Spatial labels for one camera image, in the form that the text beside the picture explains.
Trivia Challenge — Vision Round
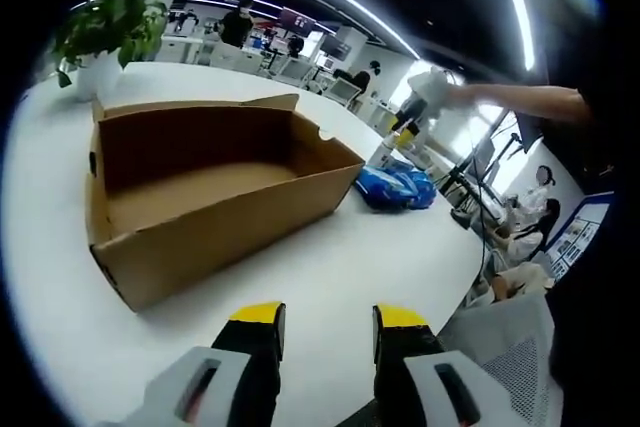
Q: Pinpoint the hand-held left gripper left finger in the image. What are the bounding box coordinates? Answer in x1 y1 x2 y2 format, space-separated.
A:
127 299 288 427

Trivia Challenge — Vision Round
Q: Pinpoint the brown cardboard shoe box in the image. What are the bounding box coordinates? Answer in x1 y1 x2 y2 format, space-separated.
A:
83 92 367 315

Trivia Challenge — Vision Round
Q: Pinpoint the grey mesh office chair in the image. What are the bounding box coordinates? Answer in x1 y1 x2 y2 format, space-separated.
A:
438 290 560 427

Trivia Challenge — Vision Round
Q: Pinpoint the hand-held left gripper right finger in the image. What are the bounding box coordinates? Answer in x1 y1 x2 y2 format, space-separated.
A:
371 302 501 427

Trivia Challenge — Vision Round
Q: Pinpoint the white tube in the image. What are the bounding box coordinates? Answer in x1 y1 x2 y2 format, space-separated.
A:
375 139 403 166

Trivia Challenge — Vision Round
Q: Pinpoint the green plant in white pot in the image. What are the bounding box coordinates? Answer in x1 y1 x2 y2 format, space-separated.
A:
50 0 170 103

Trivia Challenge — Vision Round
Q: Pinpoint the blue display board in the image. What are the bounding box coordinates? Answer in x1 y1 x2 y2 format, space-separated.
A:
543 190 616 289

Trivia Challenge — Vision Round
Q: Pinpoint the dark computer monitor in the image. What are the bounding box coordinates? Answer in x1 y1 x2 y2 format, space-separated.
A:
322 34 352 62

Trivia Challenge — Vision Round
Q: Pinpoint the black equipment stand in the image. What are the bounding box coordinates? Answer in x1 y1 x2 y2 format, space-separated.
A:
448 111 532 229

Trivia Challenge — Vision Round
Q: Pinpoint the white square pillar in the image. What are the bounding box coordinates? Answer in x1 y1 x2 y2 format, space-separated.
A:
136 0 188 42

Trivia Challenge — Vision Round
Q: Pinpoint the blue soft wipes packet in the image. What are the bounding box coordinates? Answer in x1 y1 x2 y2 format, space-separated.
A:
352 158 438 212

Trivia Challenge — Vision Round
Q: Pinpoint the person's dark shirt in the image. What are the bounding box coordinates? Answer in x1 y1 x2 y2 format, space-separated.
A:
542 86 640 401

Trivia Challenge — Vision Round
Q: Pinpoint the large black screen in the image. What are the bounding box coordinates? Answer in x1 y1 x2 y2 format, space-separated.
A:
513 108 547 154

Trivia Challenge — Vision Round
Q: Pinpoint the white mesh office chair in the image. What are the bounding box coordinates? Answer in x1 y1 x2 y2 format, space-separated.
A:
331 76 365 109

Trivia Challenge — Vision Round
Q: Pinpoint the black cable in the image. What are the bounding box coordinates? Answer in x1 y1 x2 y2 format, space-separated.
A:
468 146 494 291

